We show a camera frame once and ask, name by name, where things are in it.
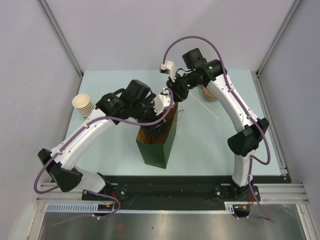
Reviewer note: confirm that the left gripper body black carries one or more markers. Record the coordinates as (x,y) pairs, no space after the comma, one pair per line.
(146,117)

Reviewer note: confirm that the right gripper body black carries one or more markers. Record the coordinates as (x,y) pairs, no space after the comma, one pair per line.
(182,85)

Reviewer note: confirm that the green brown paper bag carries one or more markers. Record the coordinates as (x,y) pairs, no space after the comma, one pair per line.
(155,148)

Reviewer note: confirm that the white straw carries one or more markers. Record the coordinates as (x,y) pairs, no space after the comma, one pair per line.
(203,105)

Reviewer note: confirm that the stack of paper cups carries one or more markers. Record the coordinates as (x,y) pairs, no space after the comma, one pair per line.
(83,104)

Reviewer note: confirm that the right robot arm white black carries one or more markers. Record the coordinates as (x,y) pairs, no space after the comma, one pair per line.
(250,129)

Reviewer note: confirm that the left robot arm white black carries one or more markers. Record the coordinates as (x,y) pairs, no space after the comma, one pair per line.
(135,105)

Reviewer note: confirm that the brown pulp cup carrier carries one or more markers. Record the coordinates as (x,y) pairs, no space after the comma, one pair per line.
(209,96)

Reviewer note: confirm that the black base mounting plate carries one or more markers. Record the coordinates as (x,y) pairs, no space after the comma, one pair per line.
(171,193)

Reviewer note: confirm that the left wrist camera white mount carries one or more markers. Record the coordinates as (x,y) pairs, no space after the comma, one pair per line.
(163,101)

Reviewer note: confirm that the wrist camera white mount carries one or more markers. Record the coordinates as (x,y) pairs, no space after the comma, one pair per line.
(169,68)
(163,101)

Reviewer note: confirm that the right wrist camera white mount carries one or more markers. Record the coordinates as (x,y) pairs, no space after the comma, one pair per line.
(169,68)

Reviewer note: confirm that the right aluminium frame post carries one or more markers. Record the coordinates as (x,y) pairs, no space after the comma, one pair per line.
(279,34)

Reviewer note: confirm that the aluminium frame post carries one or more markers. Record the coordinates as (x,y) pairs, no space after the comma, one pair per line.
(279,34)
(49,15)

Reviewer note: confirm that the aluminium rail bottom left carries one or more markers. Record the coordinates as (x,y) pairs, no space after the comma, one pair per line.
(57,196)

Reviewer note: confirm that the aluminium rail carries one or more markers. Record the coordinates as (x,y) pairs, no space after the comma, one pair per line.
(57,196)
(282,193)

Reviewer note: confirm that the aluminium rail bottom right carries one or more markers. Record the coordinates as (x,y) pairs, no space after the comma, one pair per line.
(282,193)

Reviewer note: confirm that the left aluminium frame post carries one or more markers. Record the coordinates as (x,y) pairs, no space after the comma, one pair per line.
(49,15)

